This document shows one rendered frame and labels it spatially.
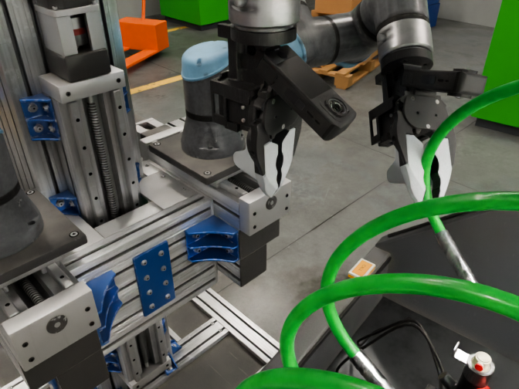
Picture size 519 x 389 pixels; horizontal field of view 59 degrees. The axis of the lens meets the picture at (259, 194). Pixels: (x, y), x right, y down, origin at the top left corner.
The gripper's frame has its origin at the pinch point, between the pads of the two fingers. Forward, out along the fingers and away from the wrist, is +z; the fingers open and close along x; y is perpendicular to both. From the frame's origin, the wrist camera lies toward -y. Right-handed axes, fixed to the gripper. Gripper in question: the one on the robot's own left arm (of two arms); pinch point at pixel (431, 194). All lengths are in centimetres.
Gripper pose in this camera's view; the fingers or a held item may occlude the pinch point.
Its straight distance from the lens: 63.9
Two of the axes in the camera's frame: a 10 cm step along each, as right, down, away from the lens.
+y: -3.5, 2.0, 9.2
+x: -9.4, -0.4, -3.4
